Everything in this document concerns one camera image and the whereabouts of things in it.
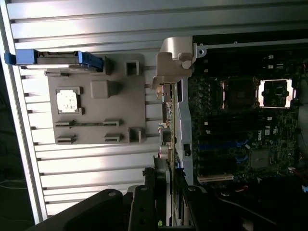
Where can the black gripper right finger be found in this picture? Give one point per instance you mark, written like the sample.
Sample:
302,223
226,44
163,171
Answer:
195,211

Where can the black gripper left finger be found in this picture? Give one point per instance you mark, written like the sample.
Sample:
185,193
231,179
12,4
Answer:
142,211

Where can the white expansion slot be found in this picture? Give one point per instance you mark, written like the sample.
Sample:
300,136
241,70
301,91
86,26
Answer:
216,178

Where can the black expansion slot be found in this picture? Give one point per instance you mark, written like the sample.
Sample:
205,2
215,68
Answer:
216,157

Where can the blue expansion slot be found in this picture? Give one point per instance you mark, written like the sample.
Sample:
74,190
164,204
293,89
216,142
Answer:
216,145

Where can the grey chipset heatsink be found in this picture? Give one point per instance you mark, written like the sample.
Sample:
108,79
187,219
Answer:
260,158

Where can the open PC case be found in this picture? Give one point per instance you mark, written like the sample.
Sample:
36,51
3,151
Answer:
186,120

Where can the black RAM slot bank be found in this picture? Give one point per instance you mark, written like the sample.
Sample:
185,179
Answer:
240,63
240,125

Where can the green RAM stick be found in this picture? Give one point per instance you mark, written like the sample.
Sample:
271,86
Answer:
91,124

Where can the grey parts rack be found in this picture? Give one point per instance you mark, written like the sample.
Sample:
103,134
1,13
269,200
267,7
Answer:
125,108

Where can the green motherboard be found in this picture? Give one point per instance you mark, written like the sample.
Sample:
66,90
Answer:
276,125

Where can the CPU socket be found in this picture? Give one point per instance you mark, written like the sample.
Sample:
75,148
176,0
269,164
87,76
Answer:
240,93

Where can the CPU chip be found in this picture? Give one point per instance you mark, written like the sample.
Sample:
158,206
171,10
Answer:
67,101

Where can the metal socket cover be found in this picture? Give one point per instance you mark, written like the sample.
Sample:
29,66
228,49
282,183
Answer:
261,93

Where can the hard disk blue carrier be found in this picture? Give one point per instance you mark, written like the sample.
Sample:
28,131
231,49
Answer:
91,60

